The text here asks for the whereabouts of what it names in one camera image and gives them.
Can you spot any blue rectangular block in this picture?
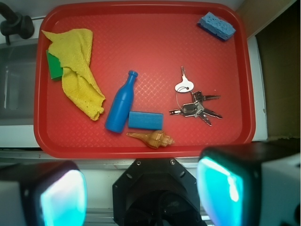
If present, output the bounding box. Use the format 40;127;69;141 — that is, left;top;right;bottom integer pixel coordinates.
128;111;164;130

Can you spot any black faucet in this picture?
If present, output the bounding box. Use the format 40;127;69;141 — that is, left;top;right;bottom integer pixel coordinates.
0;2;35;46

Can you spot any tan spiral seashell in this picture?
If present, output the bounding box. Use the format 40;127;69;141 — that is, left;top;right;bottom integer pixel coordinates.
126;130;175;149

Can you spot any red plastic tray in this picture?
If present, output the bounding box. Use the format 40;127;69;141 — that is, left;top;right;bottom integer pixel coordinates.
34;1;255;159

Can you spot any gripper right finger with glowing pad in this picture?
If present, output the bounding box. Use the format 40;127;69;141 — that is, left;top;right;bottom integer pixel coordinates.
197;141;301;226

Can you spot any green block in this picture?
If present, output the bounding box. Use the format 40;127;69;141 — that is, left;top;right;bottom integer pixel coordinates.
46;50;63;81

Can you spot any blue plastic bottle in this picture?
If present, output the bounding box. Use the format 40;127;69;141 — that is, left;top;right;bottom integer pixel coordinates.
105;71;138;133

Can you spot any metal sink basin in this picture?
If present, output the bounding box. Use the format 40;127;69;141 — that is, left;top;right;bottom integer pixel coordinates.
0;39;38;126

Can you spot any blue sponge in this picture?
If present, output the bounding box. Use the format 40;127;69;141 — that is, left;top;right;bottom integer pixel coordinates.
197;12;236;41

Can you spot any yellow cloth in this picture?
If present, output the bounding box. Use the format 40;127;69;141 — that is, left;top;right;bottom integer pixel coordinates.
42;28;105;121

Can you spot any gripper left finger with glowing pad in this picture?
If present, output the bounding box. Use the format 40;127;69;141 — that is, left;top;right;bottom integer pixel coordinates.
0;161;87;226

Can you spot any dark-headed key bunch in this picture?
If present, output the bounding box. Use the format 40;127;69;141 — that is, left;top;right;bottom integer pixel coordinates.
169;91;223;126

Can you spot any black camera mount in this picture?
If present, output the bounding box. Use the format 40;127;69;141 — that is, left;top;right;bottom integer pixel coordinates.
112;158;206;226

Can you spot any silver key with ring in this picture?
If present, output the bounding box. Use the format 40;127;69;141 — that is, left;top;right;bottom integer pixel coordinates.
174;66;194;93

